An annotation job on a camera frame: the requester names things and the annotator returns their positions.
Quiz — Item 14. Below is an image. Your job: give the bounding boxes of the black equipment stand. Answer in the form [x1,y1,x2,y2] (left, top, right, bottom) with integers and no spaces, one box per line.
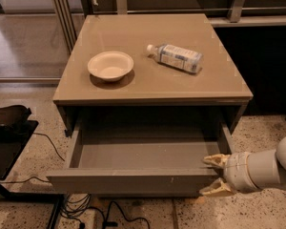
[0,105,63,229]

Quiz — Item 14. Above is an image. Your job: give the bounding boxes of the black thin cable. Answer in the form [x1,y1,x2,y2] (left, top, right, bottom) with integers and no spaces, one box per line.
[0,132,66,186]

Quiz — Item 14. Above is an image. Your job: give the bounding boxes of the clear plastic water bottle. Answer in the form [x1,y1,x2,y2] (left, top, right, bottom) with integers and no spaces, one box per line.
[146,44,202,74]

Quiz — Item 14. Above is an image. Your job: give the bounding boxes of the black floor cable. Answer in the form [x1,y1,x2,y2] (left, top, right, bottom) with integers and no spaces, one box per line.
[77,200,151,229]

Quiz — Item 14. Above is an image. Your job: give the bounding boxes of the white paper bowl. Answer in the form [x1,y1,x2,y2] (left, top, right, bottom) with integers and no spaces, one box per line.
[88,52,134,82]

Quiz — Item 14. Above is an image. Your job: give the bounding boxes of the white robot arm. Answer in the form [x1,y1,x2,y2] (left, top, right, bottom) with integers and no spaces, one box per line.
[199,136,286,197]

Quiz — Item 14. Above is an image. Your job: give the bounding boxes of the grey drawer cabinet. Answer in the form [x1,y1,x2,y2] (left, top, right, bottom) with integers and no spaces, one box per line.
[52,13,254,198]

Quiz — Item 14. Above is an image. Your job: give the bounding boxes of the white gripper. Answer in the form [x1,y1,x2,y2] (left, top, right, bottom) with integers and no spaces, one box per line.
[199,152,259,197]

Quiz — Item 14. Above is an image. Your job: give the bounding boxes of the grey top drawer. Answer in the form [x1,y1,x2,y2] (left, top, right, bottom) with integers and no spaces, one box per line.
[47,122,234,198]

